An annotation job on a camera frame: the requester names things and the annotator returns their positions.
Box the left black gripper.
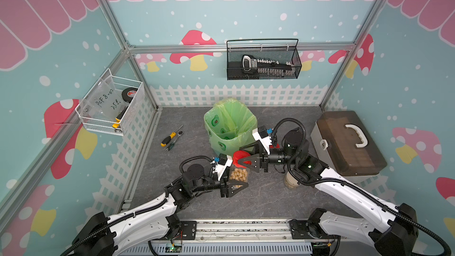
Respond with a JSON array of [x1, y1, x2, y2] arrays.
[[191, 168, 247, 198]]

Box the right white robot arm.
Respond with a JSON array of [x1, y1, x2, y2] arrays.
[[238, 117, 451, 256]]

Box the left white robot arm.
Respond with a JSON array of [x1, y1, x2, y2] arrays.
[[63, 154, 248, 256]]

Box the green bag trash bin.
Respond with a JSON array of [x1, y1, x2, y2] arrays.
[[204, 98, 258, 156]]

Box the beige lid jar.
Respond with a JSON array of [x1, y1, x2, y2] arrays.
[[284, 173, 300, 190]]

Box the brown lid storage box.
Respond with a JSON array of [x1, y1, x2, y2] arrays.
[[310, 111, 387, 184]]

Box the socket set in basket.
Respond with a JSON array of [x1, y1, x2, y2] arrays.
[[241, 55, 295, 77]]

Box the yellow black tool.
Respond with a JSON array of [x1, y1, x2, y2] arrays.
[[112, 107, 127, 129]]

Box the black tape roll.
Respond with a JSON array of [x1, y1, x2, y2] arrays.
[[122, 87, 138, 103]]

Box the clear plastic bag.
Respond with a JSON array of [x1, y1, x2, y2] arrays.
[[79, 77, 127, 130]]

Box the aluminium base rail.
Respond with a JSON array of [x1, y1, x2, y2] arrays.
[[117, 217, 392, 256]]

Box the yellow handle screwdriver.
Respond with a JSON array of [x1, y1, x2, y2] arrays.
[[161, 125, 183, 147]]

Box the black mesh wall basket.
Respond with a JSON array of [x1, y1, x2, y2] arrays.
[[226, 39, 302, 80]]

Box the white wire wall basket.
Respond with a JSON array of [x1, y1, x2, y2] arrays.
[[75, 69, 145, 136]]

